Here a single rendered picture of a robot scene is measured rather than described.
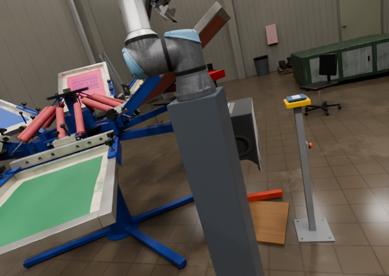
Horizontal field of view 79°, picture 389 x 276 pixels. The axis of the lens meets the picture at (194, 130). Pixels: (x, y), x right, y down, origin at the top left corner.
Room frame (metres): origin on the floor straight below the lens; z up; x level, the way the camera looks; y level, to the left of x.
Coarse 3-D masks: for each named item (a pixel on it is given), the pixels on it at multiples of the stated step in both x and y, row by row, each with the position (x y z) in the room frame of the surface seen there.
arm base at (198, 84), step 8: (176, 72) 0.85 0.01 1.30; (184, 72) 0.83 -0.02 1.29; (192, 72) 0.82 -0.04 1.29; (200, 72) 0.83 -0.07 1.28; (176, 80) 0.87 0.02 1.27; (184, 80) 0.83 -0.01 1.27; (192, 80) 0.82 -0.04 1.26; (200, 80) 0.83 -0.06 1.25; (208, 80) 0.84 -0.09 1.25; (176, 88) 0.87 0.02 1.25; (184, 88) 0.82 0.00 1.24; (192, 88) 0.81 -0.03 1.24; (200, 88) 0.81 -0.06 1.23; (208, 88) 0.82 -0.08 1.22; (176, 96) 0.86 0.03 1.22; (184, 96) 0.82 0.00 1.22; (192, 96) 0.81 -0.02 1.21; (200, 96) 0.80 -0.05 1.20
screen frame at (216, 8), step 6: (216, 6) 1.27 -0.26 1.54; (210, 12) 1.29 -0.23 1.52; (216, 12) 1.28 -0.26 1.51; (222, 12) 1.40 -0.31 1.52; (204, 18) 1.30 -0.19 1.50; (210, 18) 1.29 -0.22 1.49; (222, 18) 1.54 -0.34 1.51; (228, 18) 1.73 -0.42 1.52; (198, 24) 1.31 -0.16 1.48; (204, 24) 1.30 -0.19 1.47; (198, 30) 1.31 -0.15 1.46; (156, 96) 1.84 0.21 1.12
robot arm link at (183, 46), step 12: (168, 36) 0.84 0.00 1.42; (180, 36) 0.82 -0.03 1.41; (192, 36) 0.83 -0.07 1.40; (168, 48) 0.82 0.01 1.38; (180, 48) 0.82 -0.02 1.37; (192, 48) 0.83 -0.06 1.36; (168, 60) 0.82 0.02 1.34; (180, 60) 0.83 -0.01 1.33; (192, 60) 0.82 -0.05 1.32; (204, 60) 0.87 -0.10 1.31
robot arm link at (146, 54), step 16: (128, 0) 0.85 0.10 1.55; (128, 16) 0.85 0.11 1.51; (144, 16) 0.86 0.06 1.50; (128, 32) 0.86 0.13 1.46; (144, 32) 0.83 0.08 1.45; (128, 48) 0.85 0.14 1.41; (144, 48) 0.82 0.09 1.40; (160, 48) 0.83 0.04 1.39; (128, 64) 0.82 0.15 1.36; (144, 64) 0.82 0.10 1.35; (160, 64) 0.82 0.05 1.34
